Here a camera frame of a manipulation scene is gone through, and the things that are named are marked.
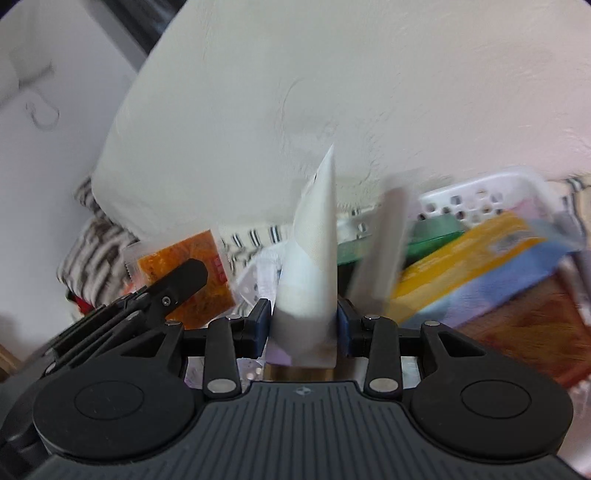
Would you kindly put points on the white blister pack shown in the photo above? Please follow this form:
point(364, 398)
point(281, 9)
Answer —
point(256, 281)

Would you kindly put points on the brown red snack packet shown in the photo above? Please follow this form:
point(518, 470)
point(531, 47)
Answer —
point(531, 332)

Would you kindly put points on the orange transparent packet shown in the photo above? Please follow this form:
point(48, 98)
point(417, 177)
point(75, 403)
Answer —
point(184, 244)

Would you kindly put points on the green flat packet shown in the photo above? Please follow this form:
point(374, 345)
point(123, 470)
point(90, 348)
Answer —
point(429, 235)

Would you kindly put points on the white plastic basket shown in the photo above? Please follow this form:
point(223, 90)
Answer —
point(485, 194)

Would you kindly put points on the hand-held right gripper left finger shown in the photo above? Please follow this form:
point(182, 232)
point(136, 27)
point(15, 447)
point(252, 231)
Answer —
point(263, 327)

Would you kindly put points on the light blue yellow snack packet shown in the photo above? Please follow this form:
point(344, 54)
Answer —
point(461, 258)

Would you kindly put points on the grey striped cloth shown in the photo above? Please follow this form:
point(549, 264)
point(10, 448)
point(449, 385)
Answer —
point(97, 249)

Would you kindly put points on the grey flat packet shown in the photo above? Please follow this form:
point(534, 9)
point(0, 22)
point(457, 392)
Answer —
point(383, 249)

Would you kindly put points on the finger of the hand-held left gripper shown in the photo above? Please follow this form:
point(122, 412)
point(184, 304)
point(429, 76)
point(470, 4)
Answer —
point(184, 279)

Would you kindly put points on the large white embossed pillow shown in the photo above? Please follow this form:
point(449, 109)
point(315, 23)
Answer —
point(323, 92)

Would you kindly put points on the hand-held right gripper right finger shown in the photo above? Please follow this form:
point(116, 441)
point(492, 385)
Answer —
point(345, 332)

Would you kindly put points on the white paper sachet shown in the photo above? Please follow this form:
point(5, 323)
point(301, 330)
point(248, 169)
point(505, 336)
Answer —
point(314, 258)

